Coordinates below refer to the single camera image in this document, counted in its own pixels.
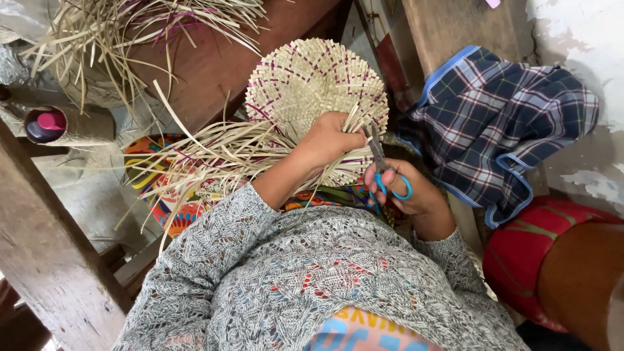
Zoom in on person's right hand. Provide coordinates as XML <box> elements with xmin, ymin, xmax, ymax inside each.
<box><xmin>363</xmin><ymin>158</ymin><xmax>444</xmax><ymax>218</ymax></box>

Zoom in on person's left hand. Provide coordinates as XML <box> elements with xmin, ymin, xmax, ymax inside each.
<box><xmin>298</xmin><ymin>111</ymin><xmax>369</xmax><ymax>171</ymax></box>

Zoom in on blue handled scissors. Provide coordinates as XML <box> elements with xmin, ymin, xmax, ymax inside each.
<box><xmin>362</xmin><ymin>121</ymin><xmax>414</xmax><ymax>209</ymax></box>

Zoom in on woven straw hat with strands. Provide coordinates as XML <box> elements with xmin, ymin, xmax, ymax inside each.
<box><xmin>114</xmin><ymin>38</ymin><xmax>391</xmax><ymax>244</ymax></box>

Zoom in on red wooden slat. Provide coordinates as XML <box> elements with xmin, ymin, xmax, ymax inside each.
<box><xmin>375</xmin><ymin>33</ymin><xmax>411</xmax><ymax>107</ymax></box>

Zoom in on blue plaid cloth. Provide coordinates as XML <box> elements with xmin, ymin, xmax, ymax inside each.
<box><xmin>395</xmin><ymin>45</ymin><xmax>600</xmax><ymax>230</ymax></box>

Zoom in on grey knit sweater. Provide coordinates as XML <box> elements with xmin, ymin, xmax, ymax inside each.
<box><xmin>112</xmin><ymin>183</ymin><xmax>532</xmax><ymax>351</ymax></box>

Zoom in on red striped cloth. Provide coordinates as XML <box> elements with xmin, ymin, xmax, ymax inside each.
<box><xmin>483</xmin><ymin>196</ymin><xmax>624</xmax><ymax>333</ymax></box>

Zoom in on light wooden plank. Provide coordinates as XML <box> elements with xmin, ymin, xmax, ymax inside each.
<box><xmin>402</xmin><ymin>0</ymin><xmax>520</xmax><ymax>76</ymax></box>

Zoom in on brown wooden table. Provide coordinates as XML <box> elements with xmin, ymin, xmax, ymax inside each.
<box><xmin>127</xmin><ymin>0</ymin><xmax>354</xmax><ymax>135</ymax></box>

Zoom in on printed shirt under sweater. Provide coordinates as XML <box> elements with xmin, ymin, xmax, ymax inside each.
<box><xmin>305</xmin><ymin>306</ymin><xmax>443</xmax><ymax>351</ymax></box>

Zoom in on colourful patterned skirt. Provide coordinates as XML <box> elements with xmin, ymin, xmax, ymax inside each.
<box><xmin>123</xmin><ymin>134</ymin><xmax>405</xmax><ymax>240</ymax></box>

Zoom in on bundle of loose straw strips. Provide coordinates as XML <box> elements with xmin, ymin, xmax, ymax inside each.
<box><xmin>19</xmin><ymin>0</ymin><xmax>274</xmax><ymax>118</ymax></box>

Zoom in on dark bottle with pink cap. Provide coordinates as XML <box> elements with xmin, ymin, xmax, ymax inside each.
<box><xmin>24</xmin><ymin>108</ymin><xmax>67</xmax><ymax>144</ymax></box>

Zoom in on grey wooden beam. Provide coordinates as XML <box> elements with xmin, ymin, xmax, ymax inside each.
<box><xmin>0</xmin><ymin>119</ymin><xmax>135</xmax><ymax>351</ymax></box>

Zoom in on grey plastic sack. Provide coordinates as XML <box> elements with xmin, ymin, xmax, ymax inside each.
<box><xmin>0</xmin><ymin>0</ymin><xmax>127</xmax><ymax>109</ymax></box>

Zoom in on dark wooden frame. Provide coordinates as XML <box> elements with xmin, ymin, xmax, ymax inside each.
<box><xmin>100</xmin><ymin>234</ymin><xmax>171</xmax><ymax>300</ymax></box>

